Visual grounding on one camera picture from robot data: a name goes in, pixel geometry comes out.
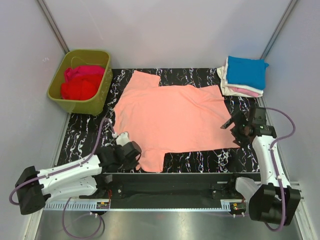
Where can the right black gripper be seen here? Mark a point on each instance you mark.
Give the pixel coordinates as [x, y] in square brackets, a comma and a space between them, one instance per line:
[240, 118]

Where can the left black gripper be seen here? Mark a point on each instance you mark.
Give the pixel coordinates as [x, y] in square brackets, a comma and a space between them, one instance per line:
[132, 164]

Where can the salmon pink t shirt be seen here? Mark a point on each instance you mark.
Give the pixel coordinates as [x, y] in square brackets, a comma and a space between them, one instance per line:
[171, 119]

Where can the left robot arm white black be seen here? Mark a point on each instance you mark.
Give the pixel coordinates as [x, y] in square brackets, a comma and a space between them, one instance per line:
[81, 179]

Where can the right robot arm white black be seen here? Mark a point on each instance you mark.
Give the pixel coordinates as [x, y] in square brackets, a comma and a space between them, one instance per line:
[273, 202]

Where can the cream folded t shirt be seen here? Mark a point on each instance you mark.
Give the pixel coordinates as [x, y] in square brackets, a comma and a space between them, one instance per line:
[226, 89]

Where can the light pink folded t shirt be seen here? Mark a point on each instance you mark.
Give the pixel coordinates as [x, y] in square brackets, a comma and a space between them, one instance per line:
[246, 92]

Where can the black marbled table mat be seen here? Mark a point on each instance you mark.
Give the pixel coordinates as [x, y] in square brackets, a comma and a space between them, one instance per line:
[81, 132]

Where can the white folded t shirt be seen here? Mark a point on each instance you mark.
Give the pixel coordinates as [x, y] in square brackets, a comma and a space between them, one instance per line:
[239, 85]

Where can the left small controller board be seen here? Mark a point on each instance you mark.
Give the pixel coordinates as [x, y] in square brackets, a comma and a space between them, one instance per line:
[103, 205]

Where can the small controller board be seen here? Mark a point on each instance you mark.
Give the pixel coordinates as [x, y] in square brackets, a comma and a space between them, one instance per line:
[239, 206]
[103, 205]

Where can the right small controller board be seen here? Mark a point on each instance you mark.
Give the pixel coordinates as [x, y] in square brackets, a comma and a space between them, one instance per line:
[239, 206]

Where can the red t shirt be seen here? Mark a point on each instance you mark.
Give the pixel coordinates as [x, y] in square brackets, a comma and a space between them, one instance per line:
[81, 88]

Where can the olive green plastic bin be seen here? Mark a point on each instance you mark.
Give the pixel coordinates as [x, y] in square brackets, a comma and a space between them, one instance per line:
[75, 58]

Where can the magenta t shirt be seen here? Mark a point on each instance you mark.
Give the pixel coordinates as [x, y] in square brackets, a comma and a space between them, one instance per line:
[82, 70]

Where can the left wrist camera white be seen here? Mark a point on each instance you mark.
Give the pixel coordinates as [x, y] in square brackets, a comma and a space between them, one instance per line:
[121, 139]

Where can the white slotted cable duct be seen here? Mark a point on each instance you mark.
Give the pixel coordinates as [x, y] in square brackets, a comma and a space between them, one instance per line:
[119, 205]

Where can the right corner aluminium post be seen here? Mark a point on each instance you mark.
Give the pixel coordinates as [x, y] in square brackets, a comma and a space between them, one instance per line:
[279, 27]

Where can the corner aluminium post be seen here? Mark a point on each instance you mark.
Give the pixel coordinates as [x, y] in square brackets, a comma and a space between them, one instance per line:
[53, 25]
[279, 27]

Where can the left corner aluminium post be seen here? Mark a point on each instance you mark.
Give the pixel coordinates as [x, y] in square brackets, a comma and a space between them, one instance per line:
[53, 25]

